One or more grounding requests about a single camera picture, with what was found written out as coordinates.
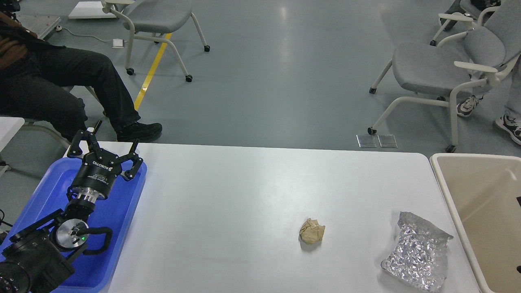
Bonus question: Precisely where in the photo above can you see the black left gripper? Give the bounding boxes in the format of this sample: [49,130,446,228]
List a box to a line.
[67,120,143,200]

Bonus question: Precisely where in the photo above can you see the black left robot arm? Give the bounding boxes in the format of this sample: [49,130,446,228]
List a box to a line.
[1,121,143,293]

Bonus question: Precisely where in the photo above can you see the white side table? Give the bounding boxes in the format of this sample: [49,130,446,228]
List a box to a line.
[0,116,25,151]

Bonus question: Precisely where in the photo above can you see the seated person dark clothes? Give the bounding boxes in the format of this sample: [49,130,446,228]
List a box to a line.
[0,13,162,142]

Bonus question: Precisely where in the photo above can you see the white floor socket box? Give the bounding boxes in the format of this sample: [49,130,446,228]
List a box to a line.
[112,39,125,48]

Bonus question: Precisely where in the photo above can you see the blue plastic tray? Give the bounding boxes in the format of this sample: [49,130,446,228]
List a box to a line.
[0,157,148,293]

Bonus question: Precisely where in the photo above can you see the grey office chair left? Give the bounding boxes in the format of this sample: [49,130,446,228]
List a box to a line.
[101,0,210,82]

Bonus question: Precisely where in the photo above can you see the grey office chair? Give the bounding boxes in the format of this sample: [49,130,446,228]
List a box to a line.
[367,0,521,153]
[101,0,210,82]
[430,0,501,46]

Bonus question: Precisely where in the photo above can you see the crumpled brown paper ball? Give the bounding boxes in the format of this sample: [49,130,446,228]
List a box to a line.
[299,218,326,245]

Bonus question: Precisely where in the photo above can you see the metal floor plate left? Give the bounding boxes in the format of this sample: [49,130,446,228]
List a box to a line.
[357,135,377,148]

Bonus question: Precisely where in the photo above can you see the metal floor plate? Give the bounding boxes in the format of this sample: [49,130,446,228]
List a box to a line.
[357,135,377,148]
[377,135,398,148]

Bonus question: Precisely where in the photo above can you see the metal floor plate right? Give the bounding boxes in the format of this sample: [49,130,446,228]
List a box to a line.
[377,135,398,148]

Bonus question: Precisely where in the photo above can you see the silver foil bag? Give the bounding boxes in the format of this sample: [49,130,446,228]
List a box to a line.
[380,211,453,293]

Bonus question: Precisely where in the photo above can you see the grey office chair middle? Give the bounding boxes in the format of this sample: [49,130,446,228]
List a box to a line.
[367,0,521,153]

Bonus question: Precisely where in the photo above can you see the beige plastic bin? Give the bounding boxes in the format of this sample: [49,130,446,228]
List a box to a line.
[430,153,521,293]

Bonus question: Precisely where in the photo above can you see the grey office chair right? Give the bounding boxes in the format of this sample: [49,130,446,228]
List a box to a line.
[430,0,501,46]

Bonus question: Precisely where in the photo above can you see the standing person grey trousers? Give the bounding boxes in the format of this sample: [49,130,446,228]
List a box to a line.
[456,57,521,145]

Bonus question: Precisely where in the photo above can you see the white floor cable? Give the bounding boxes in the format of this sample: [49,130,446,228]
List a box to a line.
[55,25,113,44]

